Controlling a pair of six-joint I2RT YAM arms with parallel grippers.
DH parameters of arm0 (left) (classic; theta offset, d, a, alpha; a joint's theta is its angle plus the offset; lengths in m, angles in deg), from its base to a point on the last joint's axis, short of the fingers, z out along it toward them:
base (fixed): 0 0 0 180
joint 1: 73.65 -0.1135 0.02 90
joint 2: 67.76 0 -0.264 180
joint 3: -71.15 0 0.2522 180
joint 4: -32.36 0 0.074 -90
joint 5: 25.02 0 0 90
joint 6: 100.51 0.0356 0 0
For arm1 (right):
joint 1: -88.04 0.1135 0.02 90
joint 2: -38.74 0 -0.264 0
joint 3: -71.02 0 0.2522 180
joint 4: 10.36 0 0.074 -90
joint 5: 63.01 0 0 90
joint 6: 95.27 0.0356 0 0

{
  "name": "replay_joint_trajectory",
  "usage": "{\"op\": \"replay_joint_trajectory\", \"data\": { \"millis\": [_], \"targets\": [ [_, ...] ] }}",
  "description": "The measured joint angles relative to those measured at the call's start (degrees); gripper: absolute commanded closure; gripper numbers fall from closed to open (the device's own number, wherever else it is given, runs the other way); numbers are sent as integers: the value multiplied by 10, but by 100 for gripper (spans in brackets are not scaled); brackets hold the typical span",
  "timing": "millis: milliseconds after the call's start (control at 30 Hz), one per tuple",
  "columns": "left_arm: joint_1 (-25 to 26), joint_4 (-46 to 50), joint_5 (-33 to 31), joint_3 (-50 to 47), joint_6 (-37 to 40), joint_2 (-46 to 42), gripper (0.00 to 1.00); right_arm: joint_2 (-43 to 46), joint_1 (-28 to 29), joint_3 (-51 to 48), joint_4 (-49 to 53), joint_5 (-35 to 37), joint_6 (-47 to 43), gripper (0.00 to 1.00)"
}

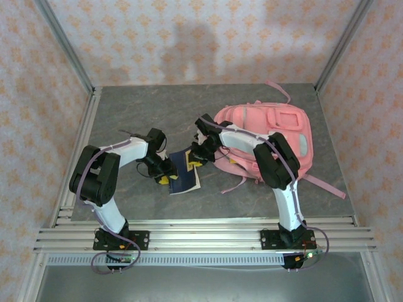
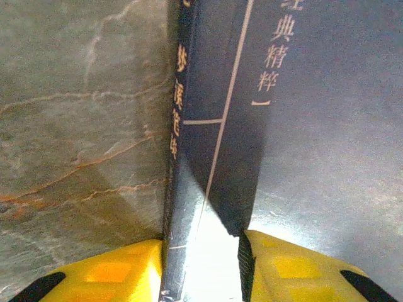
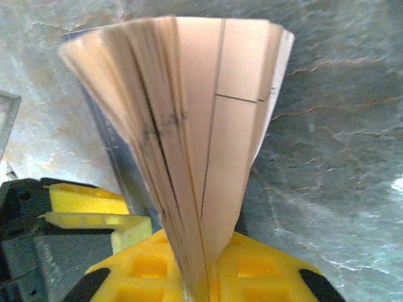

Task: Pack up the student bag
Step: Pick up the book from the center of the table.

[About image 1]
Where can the thick dark blue book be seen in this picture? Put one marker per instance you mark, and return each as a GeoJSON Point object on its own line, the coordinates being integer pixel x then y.
{"type": "Point", "coordinates": [182, 179]}

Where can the pink student backpack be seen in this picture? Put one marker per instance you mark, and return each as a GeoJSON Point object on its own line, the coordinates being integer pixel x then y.
{"type": "Point", "coordinates": [245, 116]}

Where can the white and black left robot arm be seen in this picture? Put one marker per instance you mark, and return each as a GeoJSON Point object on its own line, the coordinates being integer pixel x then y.
{"type": "Point", "coordinates": [132, 151]}

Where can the slim aluminium extrusion bar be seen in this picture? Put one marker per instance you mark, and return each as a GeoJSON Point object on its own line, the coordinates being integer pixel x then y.
{"type": "Point", "coordinates": [204, 222]}

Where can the small circuit board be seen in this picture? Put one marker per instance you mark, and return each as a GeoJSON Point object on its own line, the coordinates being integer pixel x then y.
{"type": "Point", "coordinates": [302, 258]}
{"type": "Point", "coordinates": [122, 259]}

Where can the grey metal panel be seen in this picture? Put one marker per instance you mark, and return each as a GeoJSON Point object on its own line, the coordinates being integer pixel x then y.
{"type": "Point", "coordinates": [201, 286]}

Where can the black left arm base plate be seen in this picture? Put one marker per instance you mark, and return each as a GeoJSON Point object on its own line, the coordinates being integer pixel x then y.
{"type": "Point", "coordinates": [141, 240]}

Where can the aluminium side rail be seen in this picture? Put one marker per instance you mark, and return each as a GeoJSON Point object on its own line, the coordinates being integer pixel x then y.
{"type": "Point", "coordinates": [91, 113]}

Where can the wide aluminium mounting rail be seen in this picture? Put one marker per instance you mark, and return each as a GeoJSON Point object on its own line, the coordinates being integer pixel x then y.
{"type": "Point", "coordinates": [204, 239]}

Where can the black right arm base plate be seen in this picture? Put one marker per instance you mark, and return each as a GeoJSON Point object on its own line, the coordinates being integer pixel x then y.
{"type": "Point", "coordinates": [269, 239]}

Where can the slanted aluminium frame post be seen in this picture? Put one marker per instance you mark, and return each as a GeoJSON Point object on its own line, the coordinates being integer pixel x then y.
{"type": "Point", "coordinates": [66, 47]}
{"type": "Point", "coordinates": [342, 47]}

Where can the aluminium frame leg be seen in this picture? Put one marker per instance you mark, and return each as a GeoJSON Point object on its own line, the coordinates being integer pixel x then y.
{"type": "Point", "coordinates": [374, 277]}
{"type": "Point", "coordinates": [31, 280]}

